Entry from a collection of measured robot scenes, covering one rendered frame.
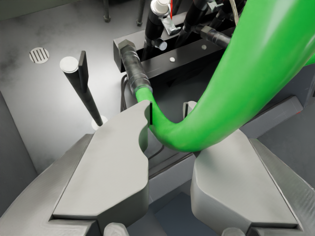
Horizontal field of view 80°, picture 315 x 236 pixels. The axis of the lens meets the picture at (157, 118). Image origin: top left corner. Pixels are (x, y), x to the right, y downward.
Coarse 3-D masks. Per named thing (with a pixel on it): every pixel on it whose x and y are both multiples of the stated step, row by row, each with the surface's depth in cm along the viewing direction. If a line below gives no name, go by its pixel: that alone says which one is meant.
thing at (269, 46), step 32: (256, 0) 3; (288, 0) 3; (256, 32) 3; (288, 32) 3; (224, 64) 4; (256, 64) 3; (288, 64) 3; (224, 96) 4; (256, 96) 4; (160, 128) 11; (192, 128) 6; (224, 128) 5
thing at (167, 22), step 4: (168, 16) 26; (160, 20) 26; (164, 20) 26; (168, 20) 26; (164, 24) 26; (168, 24) 26; (172, 24) 26; (168, 28) 26; (172, 28) 26; (168, 32) 26
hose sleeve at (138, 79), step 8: (128, 48) 21; (128, 56) 20; (136, 56) 20; (128, 64) 19; (136, 64) 19; (128, 72) 18; (136, 72) 18; (144, 72) 18; (128, 80) 19; (136, 80) 17; (144, 80) 17; (136, 88) 16
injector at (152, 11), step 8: (152, 8) 25; (168, 8) 26; (152, 16) 26; (160, 16) 26; (152, 24) 28; (160, 24) 27; (152, 32) 29; (160, 32) 29; (152, 40) 31; (160, 40) 30; (144, 48) 35; (152, 48) 34; (160, 48) 30; (144, 56) 37
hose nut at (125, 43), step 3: (126, 39) 22; (120, 42) 23; (123, 42) 22; (126, 42) 22; (129, 42) 22; (132, 42) 23; (120, 45) 22; (123, 45) 22; (126, 45) 22; (129, 45) 22; (132, 45) 22; (120, 48) 22; (135, 48) 22; (120, 51) 22; (120, 54) 22; (120, 57) 22
